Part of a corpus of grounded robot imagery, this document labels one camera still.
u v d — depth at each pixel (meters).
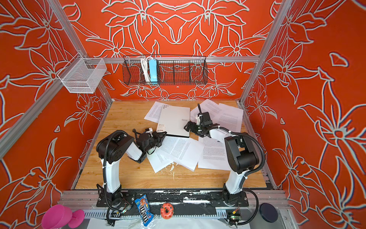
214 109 1.14
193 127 0.85
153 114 1.11
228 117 1.09
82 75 0.92
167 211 0.68
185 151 0.90
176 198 0.74
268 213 0.68
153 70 0.89
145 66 0.88
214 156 0.90
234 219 0.68
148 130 0.92
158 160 0.87
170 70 0.98
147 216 0.67
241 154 0.48
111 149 0.53
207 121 0.76
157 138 0.85
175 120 1.02
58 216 0.60
